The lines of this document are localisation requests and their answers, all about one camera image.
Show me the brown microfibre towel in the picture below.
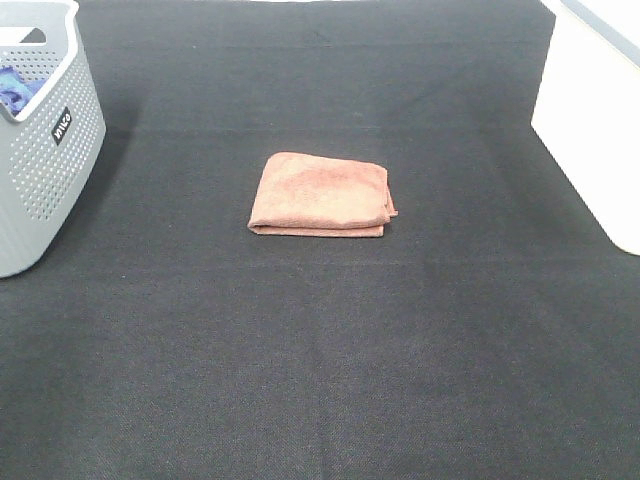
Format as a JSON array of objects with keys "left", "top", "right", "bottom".
[{"left": 248, "top": 152, "right": 398, "bottom": 238}]

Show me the black table mat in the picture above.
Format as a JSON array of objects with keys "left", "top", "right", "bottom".
[{"left": 1, "top": 1, "right": 639, "bottom": 479}]

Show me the grey perforated laundry basket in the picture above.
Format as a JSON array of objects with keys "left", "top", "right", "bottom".
[{"left": 1, "top": 1, "right": 106, "bottom": 278}]

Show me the white storage box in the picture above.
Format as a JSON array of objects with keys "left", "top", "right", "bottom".
[{"left": 531, "top": 1, "right": 639, "bottom": 255}]

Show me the blue towel in basket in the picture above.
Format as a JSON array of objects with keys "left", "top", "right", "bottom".
[{"left": 1, "top": 66, "right": 44, "bottom": 116}]

